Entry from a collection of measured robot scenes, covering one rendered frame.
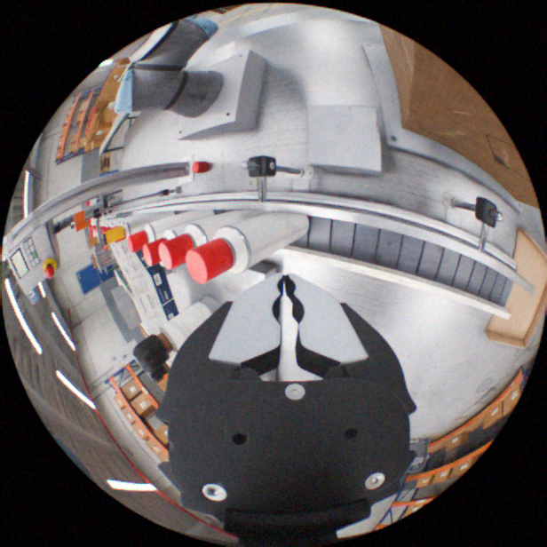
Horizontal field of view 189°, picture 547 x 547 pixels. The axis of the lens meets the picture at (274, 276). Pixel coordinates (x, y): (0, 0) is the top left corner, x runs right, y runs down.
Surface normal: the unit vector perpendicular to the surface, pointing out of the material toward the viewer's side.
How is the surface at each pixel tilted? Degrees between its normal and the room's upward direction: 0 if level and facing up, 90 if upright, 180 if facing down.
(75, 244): 90
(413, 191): 0
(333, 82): 0
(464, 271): 0
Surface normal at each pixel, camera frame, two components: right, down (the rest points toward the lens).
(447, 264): -0.51, 0.40
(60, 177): 0.85, 0.33
